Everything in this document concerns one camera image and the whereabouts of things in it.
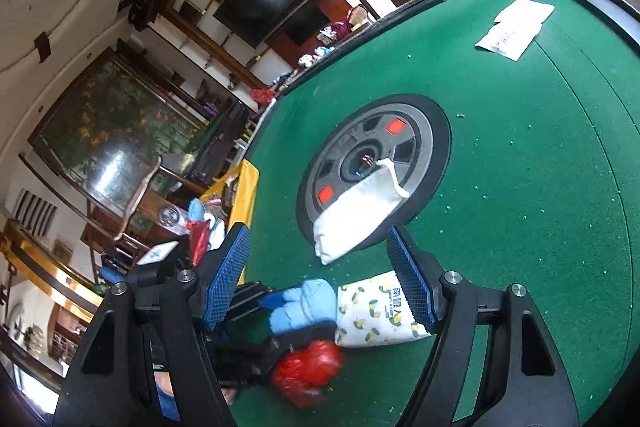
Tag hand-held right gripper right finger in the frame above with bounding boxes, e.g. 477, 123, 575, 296
386, 227, 581, 427

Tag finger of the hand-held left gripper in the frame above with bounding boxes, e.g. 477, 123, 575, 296
212, 332, 301, 390
225, 282, 286, 315

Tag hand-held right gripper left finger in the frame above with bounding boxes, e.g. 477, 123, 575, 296
52, 223, 252, 427

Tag light blue cloth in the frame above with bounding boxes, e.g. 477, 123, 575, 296
260, 279, 340, 335

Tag white lemon-print packet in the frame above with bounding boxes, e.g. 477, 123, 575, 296
334, 270, 431, 349

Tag red plastic bag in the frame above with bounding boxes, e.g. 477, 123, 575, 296
270, 339, 347, 409

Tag white drawstring pouch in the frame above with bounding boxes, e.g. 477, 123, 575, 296
312, 158, 411, 265

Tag red plastic packet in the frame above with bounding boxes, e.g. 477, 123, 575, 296
187, 219, 212, 265

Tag clear glass jar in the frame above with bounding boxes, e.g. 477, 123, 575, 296
157, 203, 188, 235

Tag brown wooden armchair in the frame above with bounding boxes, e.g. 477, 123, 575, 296
112, 156, 163, 240

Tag person's blue trousers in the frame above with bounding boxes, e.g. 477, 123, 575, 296
152, 382, 183, 427

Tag dark low cabinet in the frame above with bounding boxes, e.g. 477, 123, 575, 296
190, 99, 251, 182

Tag round table centre panel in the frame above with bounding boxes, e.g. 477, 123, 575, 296
296, 94, 451, 253

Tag framed flower painting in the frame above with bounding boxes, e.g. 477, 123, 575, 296
27, 49, 211, 220

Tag maroon cloth pile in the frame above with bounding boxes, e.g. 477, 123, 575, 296
320, 4, 373, 42

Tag red-brown television cabinet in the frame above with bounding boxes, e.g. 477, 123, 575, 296
262, 0, 371, 58

